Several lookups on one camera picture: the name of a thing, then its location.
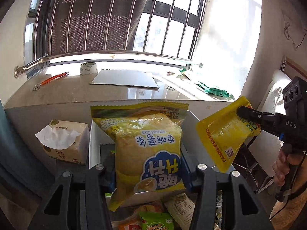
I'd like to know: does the steel window rail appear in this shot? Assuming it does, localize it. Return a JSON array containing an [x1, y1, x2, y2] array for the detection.
[[14, 50, 203, 78]]

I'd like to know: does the white cardboard box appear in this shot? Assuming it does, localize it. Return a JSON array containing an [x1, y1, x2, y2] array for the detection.
[[88, 111, 215, 212]]

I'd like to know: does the yellow potato stick bag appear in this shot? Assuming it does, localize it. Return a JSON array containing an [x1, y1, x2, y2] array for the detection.
[[91, 101, 189, 211]]

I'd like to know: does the green seaweed snack bag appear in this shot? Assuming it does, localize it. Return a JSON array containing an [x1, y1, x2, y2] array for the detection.
[[139, 212, 174, 230]]

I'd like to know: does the tissue box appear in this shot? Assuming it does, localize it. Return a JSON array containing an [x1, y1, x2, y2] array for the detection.
[[35, 119, 89, 165]]

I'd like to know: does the right hand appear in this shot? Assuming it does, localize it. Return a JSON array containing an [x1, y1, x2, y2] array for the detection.
[[272, 149, 306, 191]]

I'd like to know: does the orange beaded tool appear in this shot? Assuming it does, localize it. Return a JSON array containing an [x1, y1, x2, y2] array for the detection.
[[33, 72, 69, 91]]

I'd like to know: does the green plastic bag on sill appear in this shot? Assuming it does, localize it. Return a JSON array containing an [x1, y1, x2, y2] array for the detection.
[[180, 69, 235, 100]]

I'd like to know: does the grey flat board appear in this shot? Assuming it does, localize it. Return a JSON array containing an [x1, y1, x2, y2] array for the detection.
[[91, 70, 159, 89]]

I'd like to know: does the tape roll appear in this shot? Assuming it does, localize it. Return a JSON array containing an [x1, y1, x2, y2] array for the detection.
[[80, 62, 98, 75]]

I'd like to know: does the long beige cracker pack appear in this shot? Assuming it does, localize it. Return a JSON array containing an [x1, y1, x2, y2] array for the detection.
[[164, 193, 195, 230]]

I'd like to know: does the yellow red-lettered snack pouch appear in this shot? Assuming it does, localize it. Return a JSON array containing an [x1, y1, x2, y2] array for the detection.
[[196, 97, 261, 173]]

